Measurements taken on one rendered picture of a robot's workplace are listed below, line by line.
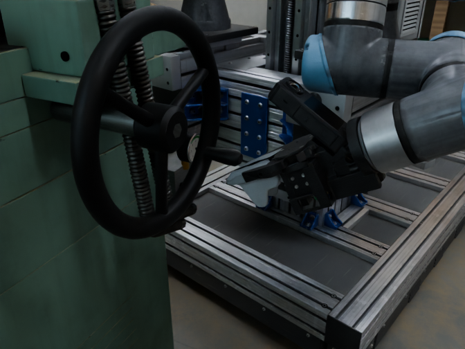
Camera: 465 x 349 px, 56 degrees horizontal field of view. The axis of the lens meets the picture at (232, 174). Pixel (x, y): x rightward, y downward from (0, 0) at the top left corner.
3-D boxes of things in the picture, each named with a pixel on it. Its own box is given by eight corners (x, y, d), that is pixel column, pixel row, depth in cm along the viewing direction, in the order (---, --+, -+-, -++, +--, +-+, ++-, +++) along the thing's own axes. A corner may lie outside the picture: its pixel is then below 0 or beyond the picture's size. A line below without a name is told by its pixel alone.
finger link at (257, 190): (232, 219, 63) (287, 203, 57) (214, 182, 62) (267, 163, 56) (242, 208, 65) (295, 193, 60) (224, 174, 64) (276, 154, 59)
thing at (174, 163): (178, 206, 91) (175, 172, 87) (130, 193, 96) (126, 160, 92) (198, 189, 98) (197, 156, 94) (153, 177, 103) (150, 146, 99)
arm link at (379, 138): (387, 111, 46) (399, 92, 53) (347, 126, 49) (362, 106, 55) (414, 174, 47) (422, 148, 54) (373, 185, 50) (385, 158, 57)
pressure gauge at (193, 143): (189, 177, 87) (187, 139, 84) (174, 173, 89) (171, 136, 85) (205, 165, 92) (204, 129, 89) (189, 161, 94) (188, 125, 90)
